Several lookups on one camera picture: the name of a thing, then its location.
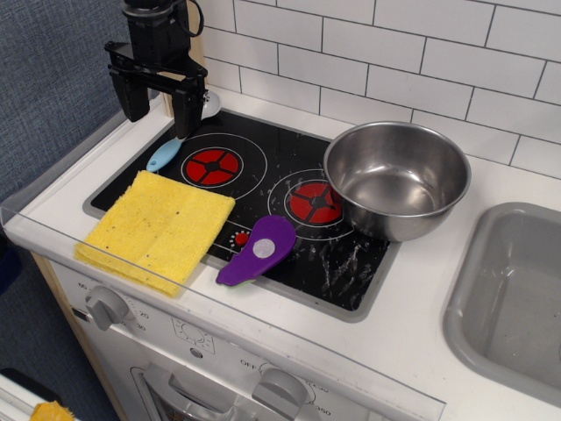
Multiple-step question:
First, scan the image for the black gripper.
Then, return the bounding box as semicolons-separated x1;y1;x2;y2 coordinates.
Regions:
104;7;208;139

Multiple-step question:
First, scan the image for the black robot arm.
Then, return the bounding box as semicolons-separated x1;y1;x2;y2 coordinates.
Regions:
104;0;208;139

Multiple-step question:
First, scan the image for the black toy stovetop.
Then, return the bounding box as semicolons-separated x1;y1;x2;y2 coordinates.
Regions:
82;108;402;324

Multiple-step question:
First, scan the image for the yellow folded cloth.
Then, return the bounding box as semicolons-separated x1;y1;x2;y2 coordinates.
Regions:
75;170;235;297

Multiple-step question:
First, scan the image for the grey left oven knob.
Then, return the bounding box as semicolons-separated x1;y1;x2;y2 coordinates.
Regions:
86;286;129;331

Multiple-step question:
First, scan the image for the grey oven knob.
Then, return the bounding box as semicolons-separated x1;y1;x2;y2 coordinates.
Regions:
86;286;129;331
252;368;308;420

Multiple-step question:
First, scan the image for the stainless steel bowl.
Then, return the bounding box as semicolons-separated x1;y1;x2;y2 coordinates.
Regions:
323;122;472;242

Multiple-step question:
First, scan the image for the white toy oven front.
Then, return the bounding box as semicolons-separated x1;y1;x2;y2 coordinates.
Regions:
40;260;408;420

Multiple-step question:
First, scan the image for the grey right oven knob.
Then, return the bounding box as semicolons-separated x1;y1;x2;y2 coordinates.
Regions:
252;368;308;420

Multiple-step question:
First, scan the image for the yellow cloth scrap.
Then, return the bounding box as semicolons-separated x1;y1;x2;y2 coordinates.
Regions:
30;401;76;421

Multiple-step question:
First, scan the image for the grey sink basin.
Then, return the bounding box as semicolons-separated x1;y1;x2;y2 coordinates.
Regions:
444;203;560;406

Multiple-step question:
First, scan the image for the blue handled spoon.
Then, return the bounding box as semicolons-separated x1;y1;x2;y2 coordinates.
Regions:
146;90;222;173

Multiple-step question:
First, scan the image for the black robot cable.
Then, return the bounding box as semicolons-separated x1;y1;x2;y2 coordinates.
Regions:
168;0;206;39

